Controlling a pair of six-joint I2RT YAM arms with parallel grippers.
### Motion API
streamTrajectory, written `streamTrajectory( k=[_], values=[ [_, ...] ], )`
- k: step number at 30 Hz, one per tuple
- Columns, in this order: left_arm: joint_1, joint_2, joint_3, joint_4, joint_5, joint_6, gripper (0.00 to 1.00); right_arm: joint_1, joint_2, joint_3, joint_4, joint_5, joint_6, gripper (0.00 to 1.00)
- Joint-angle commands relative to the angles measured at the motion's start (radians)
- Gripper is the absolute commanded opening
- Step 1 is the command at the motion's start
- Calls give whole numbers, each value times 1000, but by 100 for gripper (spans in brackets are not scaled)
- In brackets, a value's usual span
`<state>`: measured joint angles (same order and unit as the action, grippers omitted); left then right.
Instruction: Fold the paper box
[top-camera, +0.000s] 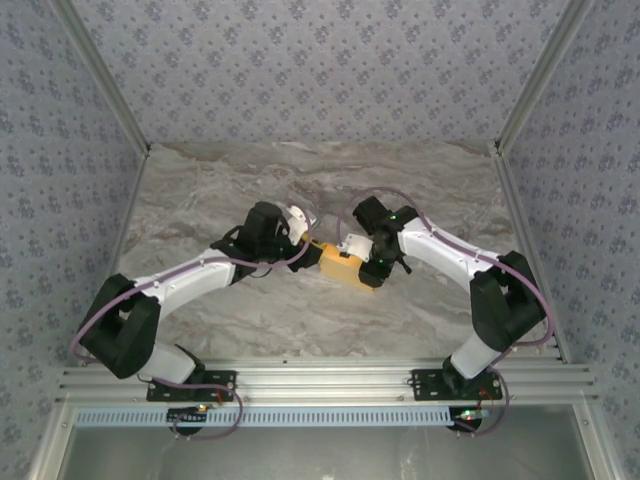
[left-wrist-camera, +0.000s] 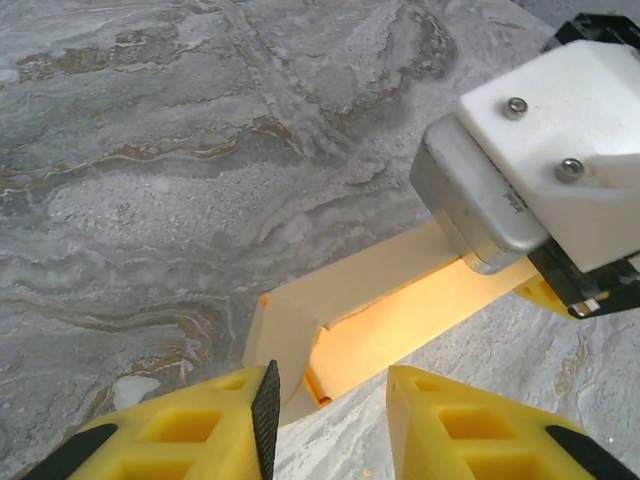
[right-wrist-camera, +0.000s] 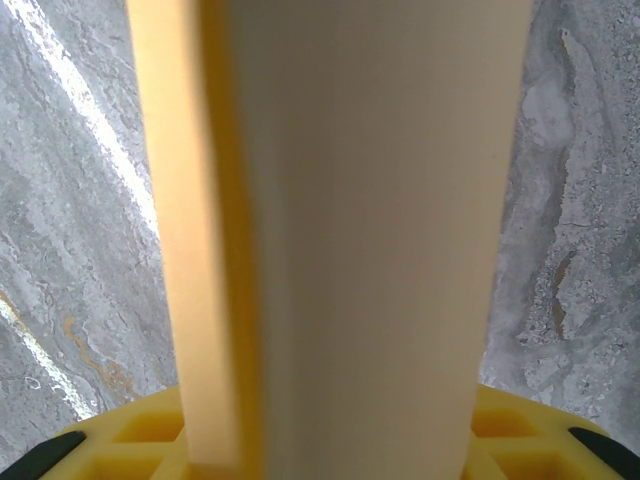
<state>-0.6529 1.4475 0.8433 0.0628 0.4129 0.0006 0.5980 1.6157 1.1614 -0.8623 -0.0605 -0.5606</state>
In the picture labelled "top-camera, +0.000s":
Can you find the aluminium frame cross rail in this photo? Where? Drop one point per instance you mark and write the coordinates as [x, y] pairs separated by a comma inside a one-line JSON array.
[[320, 380]]

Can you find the small circuit board with LED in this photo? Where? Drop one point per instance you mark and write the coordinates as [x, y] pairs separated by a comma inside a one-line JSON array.
[[187, 420], [470, 420]]

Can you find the yellow paper box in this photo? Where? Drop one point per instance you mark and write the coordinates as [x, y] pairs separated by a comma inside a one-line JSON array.
[[340, 267]]

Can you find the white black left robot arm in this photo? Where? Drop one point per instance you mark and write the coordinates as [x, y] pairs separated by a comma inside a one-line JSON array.
[[195, 277]]

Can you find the aluminium frame post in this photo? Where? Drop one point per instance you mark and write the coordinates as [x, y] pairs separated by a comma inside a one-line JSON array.
[[105, 80], [540, 75]]

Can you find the grey metal panel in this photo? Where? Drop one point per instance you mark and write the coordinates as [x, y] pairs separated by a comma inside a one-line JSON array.
[[320, 455]]

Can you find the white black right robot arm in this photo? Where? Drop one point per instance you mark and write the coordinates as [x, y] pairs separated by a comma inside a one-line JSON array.
[[440, 250]]

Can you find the aluminium table side rail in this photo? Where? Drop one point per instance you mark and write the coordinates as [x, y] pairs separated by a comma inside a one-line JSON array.
[[520, 225], [131, 210]]

